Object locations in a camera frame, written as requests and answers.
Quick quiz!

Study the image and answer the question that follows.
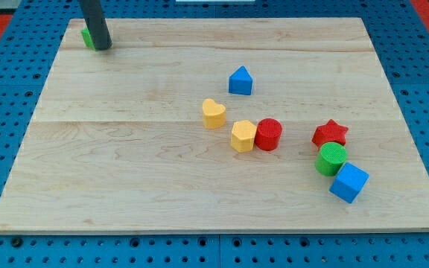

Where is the red cylinder block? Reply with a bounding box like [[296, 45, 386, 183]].
[[255, 118, 283, 151]]

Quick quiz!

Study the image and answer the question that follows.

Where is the blue cube block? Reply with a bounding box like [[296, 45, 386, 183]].
[[329, 162, 369, 203]]

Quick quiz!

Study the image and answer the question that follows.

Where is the red star block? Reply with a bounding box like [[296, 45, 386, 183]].
[[311, 119, 349, 149]]

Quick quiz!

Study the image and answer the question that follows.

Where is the green block behind rod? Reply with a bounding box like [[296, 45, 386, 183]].
[[81, 28, 95, 51]]

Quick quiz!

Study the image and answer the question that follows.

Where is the yellow hexagon block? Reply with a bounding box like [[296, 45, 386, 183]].
[[230, 120, 257, 153]]

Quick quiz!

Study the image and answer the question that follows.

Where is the green cylinder block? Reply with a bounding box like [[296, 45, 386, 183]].
[[314, 141, 348, 176]]

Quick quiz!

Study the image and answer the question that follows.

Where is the yellow heart block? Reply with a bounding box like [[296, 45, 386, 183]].
[[202, 98, 226, 129]]

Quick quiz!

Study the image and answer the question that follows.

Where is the dark grey cylindrical pointer rod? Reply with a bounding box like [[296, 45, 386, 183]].
[[78, 0, 112, 51]]

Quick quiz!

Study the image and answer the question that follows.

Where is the blue triangular prism block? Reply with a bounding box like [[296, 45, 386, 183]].
[[228, 66, 253, 95]]

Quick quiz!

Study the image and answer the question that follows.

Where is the light wooden board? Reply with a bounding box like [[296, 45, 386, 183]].
[[0, 18, 429, 235]]

